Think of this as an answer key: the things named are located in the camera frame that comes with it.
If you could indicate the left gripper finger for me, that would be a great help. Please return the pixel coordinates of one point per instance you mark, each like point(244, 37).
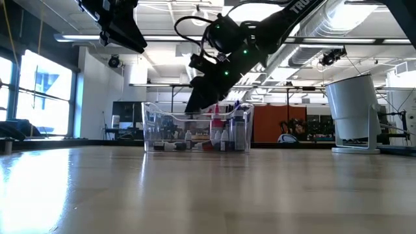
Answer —
point(125, 37)

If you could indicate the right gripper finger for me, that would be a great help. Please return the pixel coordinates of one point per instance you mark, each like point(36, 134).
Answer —
point(204, 97)

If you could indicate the large red food coloring bottle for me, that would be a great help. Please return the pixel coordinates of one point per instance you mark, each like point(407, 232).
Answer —
point(216, 125)

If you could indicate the large blue food coloring bottle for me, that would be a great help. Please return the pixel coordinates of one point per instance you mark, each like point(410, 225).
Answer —
point(239, 136)

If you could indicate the clear plastic bin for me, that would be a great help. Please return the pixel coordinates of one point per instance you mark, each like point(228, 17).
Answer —
point(162, 130)

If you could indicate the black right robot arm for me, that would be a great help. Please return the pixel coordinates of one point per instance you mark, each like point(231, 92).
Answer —
point(286, 16)

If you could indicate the black ceiling spotlight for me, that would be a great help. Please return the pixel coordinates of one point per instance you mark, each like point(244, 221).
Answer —
point(113, 60)

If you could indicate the long ceiling light bar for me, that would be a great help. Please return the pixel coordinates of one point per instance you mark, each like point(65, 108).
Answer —
point(78, 37)

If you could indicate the black monitor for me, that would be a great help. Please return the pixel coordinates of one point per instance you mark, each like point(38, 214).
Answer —
point(126, 112)

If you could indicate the white canister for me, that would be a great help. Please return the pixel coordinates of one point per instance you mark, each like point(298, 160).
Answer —
point(115, 123)

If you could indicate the white dome-shaped object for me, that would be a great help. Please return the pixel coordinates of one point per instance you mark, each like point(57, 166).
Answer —
point(287, 139)

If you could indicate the large bright window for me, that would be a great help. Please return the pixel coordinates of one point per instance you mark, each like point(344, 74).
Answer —
point(48, 107)

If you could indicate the narrow bright window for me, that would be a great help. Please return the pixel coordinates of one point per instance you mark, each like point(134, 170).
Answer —
point(5, 97)

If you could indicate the dark low furniture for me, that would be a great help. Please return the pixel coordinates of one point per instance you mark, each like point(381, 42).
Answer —
point(19, 128)

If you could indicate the black tripod rig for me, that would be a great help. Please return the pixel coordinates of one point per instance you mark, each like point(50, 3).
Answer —
point(395, 113)

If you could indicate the orange partition wall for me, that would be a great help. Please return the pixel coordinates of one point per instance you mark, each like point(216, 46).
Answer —
point(266, 123)

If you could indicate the black hanging ceiling camera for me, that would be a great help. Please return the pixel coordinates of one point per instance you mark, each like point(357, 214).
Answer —
point(331, 57)

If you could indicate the black aluminium table frame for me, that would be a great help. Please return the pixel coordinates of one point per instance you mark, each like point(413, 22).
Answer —
point(104, 142)

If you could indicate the silver ventilation duct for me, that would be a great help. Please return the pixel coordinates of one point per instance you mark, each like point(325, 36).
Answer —
point(325, 22)

